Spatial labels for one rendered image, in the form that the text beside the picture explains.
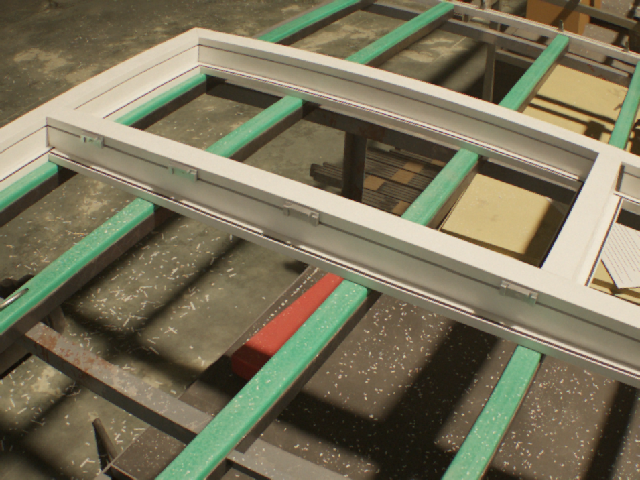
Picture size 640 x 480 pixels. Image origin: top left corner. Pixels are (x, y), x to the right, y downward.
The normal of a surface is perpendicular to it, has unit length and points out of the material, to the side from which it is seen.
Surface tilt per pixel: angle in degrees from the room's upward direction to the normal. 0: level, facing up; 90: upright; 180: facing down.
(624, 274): 0
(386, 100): 90
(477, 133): 90
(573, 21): 90
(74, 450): 0
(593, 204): 0
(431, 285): 90
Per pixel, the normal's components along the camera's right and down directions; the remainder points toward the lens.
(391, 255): -0.52, 0.47
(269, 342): 0.04, -0.83
